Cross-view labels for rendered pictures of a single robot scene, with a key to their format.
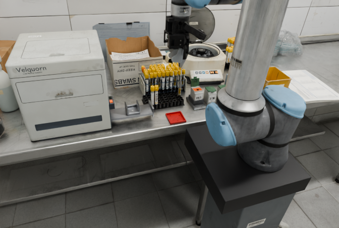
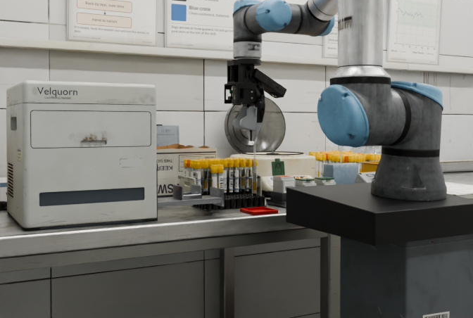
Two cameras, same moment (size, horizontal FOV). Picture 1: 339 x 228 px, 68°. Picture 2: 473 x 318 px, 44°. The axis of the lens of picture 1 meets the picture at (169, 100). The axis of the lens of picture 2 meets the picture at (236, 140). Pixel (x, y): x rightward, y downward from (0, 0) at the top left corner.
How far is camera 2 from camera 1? 75 cm
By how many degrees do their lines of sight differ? 33
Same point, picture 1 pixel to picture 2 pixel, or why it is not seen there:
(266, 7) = not seen: outside the picture
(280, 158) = (434, 176)
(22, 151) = (15, 236)
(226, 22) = (301, 134)
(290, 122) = (429, 107)
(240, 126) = (369, 99)
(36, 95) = (55, 135)
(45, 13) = not seen: hidden behind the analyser
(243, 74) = (357, 31)
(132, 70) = (168, 169)
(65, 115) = (89, 179)
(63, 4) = not seen: hidden behind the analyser
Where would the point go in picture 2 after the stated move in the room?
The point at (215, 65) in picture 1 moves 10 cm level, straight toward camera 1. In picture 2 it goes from (300, 167) to (303, 169)
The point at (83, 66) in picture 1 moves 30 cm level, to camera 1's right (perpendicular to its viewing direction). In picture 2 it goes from (127, 96) to (265, 98)
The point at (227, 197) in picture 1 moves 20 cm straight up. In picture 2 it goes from (376, 211) to (376, 97)
